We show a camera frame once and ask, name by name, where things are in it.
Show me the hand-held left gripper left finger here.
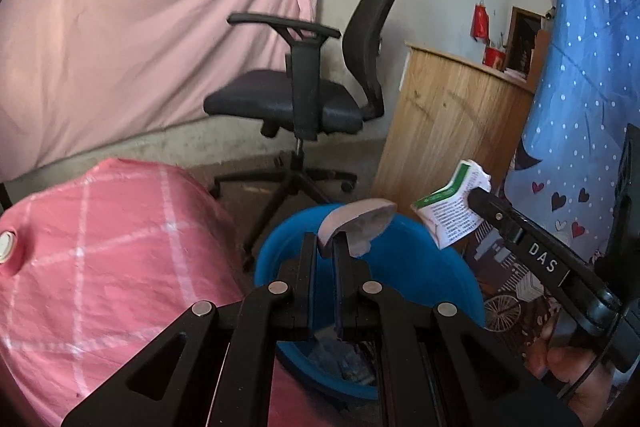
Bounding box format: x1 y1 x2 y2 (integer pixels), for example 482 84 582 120
125 231 319 427

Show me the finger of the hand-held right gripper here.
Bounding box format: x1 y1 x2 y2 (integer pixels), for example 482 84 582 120
466 188 572 289

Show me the person's right hand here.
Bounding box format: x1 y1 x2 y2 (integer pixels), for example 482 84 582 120
529 321 617 414

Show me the wooden cabinet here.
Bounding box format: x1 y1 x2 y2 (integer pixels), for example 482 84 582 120
372 40 536 229

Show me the red hanging ornament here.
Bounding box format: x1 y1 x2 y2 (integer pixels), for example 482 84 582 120
471 0 491 42

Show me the blue dotted curtain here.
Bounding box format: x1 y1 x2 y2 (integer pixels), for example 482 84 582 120
462 0 640 359

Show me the grey packet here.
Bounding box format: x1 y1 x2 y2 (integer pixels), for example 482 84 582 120
317 198 399 258

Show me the pink sheet on wall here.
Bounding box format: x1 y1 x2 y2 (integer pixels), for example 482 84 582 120
0 0 336 181

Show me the blue plastic basin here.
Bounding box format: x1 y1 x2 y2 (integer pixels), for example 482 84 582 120
253 204 487 401

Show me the black office chair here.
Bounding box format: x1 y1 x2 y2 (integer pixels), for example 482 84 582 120
203 0 429 272

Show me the white and green packet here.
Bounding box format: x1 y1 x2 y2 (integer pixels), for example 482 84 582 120
410 159 492 251

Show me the pink checked blanket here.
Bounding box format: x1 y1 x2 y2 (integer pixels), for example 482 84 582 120
0 158 252 427

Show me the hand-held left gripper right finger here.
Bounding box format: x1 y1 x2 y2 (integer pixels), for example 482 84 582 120
333 231 522 427

